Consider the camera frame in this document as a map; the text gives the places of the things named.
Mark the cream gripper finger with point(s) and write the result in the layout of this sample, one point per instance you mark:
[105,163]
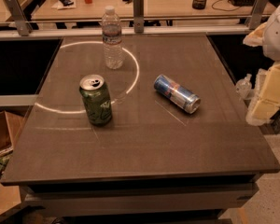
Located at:
[266,100]
[255,38]

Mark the blue silver redbull can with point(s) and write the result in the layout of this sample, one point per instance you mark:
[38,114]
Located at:
[180,96]

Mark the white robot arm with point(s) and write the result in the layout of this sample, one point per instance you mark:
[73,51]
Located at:
[271,37]

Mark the green soda can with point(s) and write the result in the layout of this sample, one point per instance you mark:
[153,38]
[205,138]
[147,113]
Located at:
[96,99]

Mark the clear sanitizer bottle left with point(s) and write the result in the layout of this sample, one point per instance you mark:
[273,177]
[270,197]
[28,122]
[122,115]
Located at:
[243,86]

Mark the black mesh cup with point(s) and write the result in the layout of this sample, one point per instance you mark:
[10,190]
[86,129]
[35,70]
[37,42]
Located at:
[199,4]

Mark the wooden desk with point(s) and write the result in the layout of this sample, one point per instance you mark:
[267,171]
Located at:
[153,9]

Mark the clear plastic water bottle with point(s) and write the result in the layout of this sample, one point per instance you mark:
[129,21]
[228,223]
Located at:
[112,38]

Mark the cardboard box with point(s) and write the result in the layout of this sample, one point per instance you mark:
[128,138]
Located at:
[10,130]

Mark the right metal bracket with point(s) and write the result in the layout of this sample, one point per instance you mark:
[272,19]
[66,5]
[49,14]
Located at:
[254,19]

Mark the metal bracket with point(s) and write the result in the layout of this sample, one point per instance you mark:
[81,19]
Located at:
[138,16]
[254,19]
[23,26]

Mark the middle metal bracket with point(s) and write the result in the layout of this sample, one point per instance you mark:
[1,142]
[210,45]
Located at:
[138,16]

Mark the left metal bracket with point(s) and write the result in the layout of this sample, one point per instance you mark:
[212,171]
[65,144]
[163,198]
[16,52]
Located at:
[23,26]

